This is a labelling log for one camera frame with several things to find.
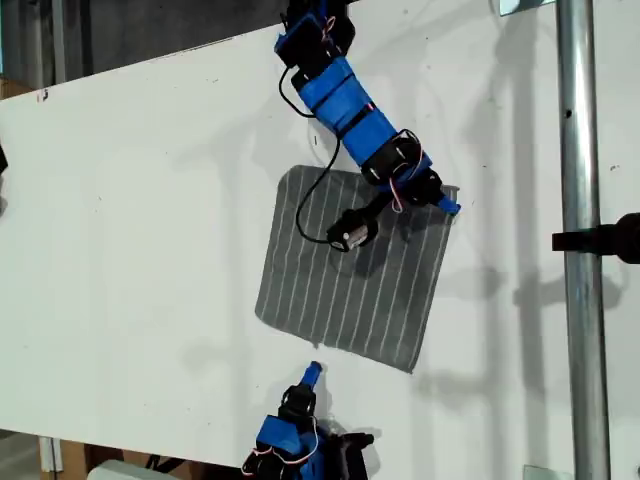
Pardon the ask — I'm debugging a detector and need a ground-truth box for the black camera stalk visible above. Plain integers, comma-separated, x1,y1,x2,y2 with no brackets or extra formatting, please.
360,192,397,225

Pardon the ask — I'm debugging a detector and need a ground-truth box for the white foam block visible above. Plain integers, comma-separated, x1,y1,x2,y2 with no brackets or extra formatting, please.
87,459,194,480

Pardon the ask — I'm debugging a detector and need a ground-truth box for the steel post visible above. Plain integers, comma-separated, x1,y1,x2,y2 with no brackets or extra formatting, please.
555,0,612,480

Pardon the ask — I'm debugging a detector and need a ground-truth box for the grey striped towel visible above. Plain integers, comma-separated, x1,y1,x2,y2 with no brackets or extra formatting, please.
254,164,460,375

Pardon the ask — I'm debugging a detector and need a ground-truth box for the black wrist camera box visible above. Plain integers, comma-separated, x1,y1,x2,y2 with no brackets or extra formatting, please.
339,431,376,480
325,208,380,253

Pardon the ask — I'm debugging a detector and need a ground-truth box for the brown cardboard box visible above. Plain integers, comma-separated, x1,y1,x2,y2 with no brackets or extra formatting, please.
58,438,236,480

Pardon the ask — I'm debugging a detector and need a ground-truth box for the black camera cable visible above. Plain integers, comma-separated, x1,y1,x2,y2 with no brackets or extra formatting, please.
277,64,344,246

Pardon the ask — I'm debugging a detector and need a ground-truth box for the black clamp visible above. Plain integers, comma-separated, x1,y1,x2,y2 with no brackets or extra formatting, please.
551,212,640,264

